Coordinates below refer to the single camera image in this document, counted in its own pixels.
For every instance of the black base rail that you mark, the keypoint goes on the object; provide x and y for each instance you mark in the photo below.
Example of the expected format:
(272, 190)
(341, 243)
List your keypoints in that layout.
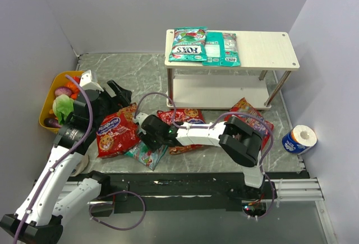
(178, 191)

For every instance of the yellow plastic basket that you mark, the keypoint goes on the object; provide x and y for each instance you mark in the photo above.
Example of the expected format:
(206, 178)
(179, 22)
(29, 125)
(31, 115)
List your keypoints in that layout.
(59, 80)

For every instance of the teal candy bag back side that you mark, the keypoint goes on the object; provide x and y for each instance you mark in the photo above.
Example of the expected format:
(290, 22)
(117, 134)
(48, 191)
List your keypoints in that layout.
(221, 50)

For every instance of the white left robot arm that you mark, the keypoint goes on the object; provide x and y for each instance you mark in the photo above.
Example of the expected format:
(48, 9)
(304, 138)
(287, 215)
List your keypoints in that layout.
(41, 217)

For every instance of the purple toy onion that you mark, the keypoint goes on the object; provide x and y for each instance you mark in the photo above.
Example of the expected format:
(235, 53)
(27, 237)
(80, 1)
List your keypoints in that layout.
(63, 91)

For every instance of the teal Fox's candy bag front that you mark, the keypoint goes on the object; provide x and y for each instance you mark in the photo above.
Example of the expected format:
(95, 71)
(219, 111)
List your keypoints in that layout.
(189, 44)

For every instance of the teal mint candy bag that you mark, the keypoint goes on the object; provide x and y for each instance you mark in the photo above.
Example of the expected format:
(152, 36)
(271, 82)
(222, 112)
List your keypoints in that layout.
(145, 156)

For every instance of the red toy carrot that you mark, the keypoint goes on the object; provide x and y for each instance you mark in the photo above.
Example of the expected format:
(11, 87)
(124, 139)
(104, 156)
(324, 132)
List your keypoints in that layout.
(74, 96)

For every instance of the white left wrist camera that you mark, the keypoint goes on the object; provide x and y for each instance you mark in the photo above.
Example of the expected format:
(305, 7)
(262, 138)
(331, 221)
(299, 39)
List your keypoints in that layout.
(89, 81)

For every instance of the red candy bag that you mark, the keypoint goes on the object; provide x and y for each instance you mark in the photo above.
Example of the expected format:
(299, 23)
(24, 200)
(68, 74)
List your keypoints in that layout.
(245, 107)
(117, 133)
(182, 115)

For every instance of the white cloth bag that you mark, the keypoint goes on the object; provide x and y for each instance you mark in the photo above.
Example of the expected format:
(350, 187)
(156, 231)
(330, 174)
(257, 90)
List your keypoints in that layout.
(80, 166)

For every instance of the orange toy pumpkin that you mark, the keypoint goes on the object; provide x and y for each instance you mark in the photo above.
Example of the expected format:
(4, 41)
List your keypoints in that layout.
(73, 87)

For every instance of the purple toy eggplant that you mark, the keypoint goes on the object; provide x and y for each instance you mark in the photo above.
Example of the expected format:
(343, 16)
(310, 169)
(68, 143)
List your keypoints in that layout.
(52, 123)

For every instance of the green toy lettuce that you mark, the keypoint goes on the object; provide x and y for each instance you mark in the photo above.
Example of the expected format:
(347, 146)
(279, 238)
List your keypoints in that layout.
(62, 107)

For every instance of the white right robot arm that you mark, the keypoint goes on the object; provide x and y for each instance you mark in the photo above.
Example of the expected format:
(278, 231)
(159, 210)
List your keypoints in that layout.
(240, 141)

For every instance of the white two-tier shelf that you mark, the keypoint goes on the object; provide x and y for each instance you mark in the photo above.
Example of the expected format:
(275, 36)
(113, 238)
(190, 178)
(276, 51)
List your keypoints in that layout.
(270, 53)

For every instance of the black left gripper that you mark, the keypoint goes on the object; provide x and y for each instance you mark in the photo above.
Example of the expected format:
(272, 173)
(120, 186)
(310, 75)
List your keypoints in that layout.
(113, 98)

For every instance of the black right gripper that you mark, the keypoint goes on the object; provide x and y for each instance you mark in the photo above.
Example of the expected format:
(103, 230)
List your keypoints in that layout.
(145, 133)

